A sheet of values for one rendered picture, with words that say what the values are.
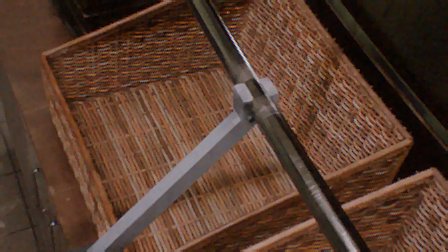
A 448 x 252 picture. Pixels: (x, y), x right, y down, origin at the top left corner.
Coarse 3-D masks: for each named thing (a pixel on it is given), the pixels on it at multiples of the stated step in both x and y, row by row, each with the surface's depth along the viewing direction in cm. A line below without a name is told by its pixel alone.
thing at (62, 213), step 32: (0, 0) 203; (32, 0) 204; (0, 32) 196; (32, 32) 196; (64, 32) 197; (0, 64) 202; (32, 64) 189; (160, 64) 191; (32, 96) 182; (32, 128) 176; (96, 128) 177; (32, 160) 193; (64, 160) 170; (32, 192) 216; (64, 192) 165; (64, 224) 159; (192, 224) 160
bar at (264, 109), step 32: (192, 0) 111; (224, 32) 106; (224, 64) 104; (256, 96) 98; (224, 128) 102; (288, 128) 95; (192, 160) 103; (288, 160) 92; (160, 192) 105; (320, 192) 88; (128, 224) 106; (320, 224) 87; (352, 224) 86
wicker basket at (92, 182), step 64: (64, 64) 172; (128, 64) 178; (192, 64) 185; (256, 64) 179; (320, 64) 159; (64, 128) 167; (128, 128) 175; (192, 128) 176; (256, 128) 177; (320, 128) 160; (384, 128) 144; (128, 192) 163; (192, 192) 164; (256, 192) 164
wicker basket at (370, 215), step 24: (432, 168) 135; (384, 192) 134; (408, 192) 136; (432, 192) 135; (360, 216) 136; (384, 216) 139; (408, 216) 140; (264, 240) 133; (288, 240) 133; (312, 240) 136; (384, 240) 143; (408, 240) 141; (432, 240) 136
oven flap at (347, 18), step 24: (336, 0) 148; (360, 0) 146; (384, 0) 141; (408, 0) 136; (432, 0) 132; (360, 24) 143; (384, 24) 141; (408, 24) 136; (432, 24) 132; (384, 48) 139; (408, 48) 136; (432, 48) 132; (408, 72) 136; (432, 72) 132; (408, 96) 133; (432, 96) 132; (432, 120) 128
